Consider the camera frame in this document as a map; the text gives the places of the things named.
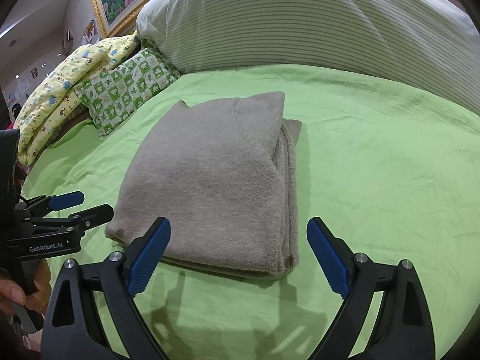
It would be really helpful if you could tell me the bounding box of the beige knit sweater brown trim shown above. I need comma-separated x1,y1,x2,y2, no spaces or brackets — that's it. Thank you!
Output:
105,92,302,280

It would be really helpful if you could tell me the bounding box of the person's left hand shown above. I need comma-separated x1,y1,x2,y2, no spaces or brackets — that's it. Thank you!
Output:
0,259,51,314

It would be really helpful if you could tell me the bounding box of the yellow printed quilt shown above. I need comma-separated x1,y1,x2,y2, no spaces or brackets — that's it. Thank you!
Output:
14,33,140,166

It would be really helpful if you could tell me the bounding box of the green white patterned pillow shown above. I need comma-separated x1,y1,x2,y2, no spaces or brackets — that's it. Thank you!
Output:
74,47,181,137

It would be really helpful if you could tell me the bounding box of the green bed sheet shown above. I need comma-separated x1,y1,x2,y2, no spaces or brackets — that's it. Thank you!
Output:
23,65,479,359

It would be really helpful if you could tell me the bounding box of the striped white green duvet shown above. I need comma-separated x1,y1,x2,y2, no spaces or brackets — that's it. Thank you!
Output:
137,0,479,112

